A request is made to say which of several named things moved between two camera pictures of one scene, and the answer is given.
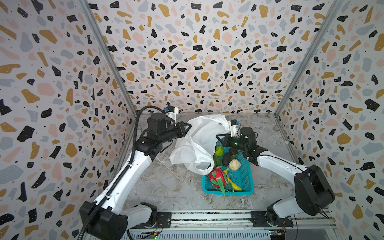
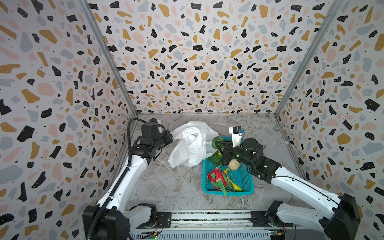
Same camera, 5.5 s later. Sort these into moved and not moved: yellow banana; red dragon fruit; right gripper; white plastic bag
Moved: white plastic bag; right gripper
Not moved: yellow banana; red dragon fruit
